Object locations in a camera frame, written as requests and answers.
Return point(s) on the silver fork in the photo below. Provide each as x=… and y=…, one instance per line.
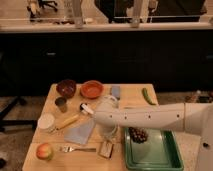
x=67, y=149

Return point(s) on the blue grey cloth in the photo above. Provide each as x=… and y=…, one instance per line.
x=81, y=133

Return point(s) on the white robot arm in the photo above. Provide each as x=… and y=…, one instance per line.
x=192, y=118

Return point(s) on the blue sponge block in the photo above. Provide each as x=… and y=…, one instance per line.
x=115, y=91

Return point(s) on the orange bowl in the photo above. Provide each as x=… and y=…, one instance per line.
x=91, y=89

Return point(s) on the small metal cup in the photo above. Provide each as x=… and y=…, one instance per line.
x=61, y=103

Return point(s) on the dark grape bunch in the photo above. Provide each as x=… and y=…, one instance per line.
x=138, y=135

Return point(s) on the green plastic tray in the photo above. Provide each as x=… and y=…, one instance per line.
x=159, y=152

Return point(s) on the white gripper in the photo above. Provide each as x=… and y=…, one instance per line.
x=108, y=132

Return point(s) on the red yellow apple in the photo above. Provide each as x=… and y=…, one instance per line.
x=44, y=152

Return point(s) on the green chili pepper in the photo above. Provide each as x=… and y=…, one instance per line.
x=146, y=97

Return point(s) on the dark red bowl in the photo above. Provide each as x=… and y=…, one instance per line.
x=66, y=88

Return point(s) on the black framed whiteboard eraser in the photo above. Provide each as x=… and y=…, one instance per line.
x=106, y=149

